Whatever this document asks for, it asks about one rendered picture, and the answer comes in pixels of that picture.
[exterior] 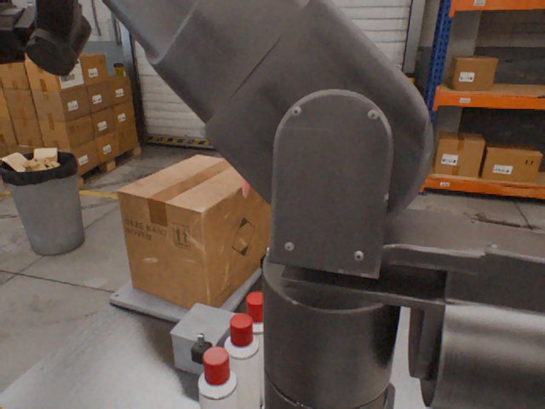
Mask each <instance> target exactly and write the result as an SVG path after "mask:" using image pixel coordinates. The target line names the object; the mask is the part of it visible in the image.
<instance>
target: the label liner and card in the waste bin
mask: <svg viewBox="0 0 545 409"><path fill-rule="evenodd" d="M57 152H59V148H58V147H52V148H38V149H35V158H33V159H32V160H29V161H28V160H27V159H26V158H24V157H23V156H22V155H21V153H12V154H10V156H8V157H5V158H1V159H0V164H1V163H2V162H3V161H5V162H6V163H8V164H9V165H11V166H12V167H13V168H14V169H15V170H17V171H24V172H31V170H37V171H39V170H45V169H50V168H54V167H57V166H60V164H59V163H57V162H56V158H57Z"/></svg>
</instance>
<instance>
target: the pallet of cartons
mask: <svg viewBox="0 0 545 409"><path fill-rule="evenodd" d="M25 54H26V53H25ZM132 100H133V99H132V93H131V86H130V80H129V76H108V71H107V66H106V55H105V54H84V53H81V55H80V56H79V57H78V59H77V64H76V66H75V68H74V70H73V71H72V72H70V73H69V75H67V76H64V77H61V76H56V75H52V74H50V73H47V72H45V71H44V70H41V69H40V67H38V66H37V65H35V64H34V63H33V62H32V61H31V60H29V59H28V57H27V56H26V61H25V62H21V63H14V64H7V65H0V159H1V158H5V157H8V156H10V154H12V153H21V155H24V154H28V153H34V152H35V149H38V148H52V147H58V148H59V152H67V153H72V154H73V155H74V156H75V158H76V161H77V165H78V171H77V172H78V177H77V178H78V185H79V191H80V190H81V189H83V187H85V186H87V185H89V184H90V183H91V182H93V181H96V180H98V179H100V178H101V177H102V176H105V175H107V174H108V173H110V172H113V171H114V170H116V169H118V168H119V166H121V165H123V164H125V163H127V162H129V161H130V160H132V159H134V158H136V157H138V156H140V155H141V144H140V143H139V142H138V136H137V130H136V123H135V110H134V103H132ZM125 152H127V156H126V157H124V158H121V159H119V160H118V161H117V162H115V158H116V157H117V156H119V155H121V154H123V153H125ZM97 165H99V166H100V172H98V173H96V174H94V175H92V176H89V177H87V178H85V179H83V177H82V175H83V174H85V173H87V172H88V171H90V170H92V169H94V168H95V167H96V166H97Z"/></svg>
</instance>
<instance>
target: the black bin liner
mask: <svg viewBox="0 0 545 409"><path fill-rule="evenodd" d="M22 156H23V157H24V158H26V159H27V160H28V161H29V160H32V159H33V158H35V152H34V153H28V154H24V155H22ZM56 162H57V163H59V164H60V166H57V167H54V168H50V169H45V170H39V171H37V170H31V172H24V171H17V170H15V169H14V168H13V167H12V166H11V165H9V164H8V163H6V162H5V161H3V162H2V163H1V164H0V174H1V177H2V180H3V182H4V183H9V184H13V185H15V186H17V187H18V186H24V185H27V184H29V185H30V184H34V185H36V184H37V183H41V182H45V181H49V180H54V179H58V180H59V179H63V178H67V177H68V176H74V175H76V173H77V171H78V165H77V161H76V158H75V156H74V155H73V154H72V153H67V152H57V158H56Z"/></svg>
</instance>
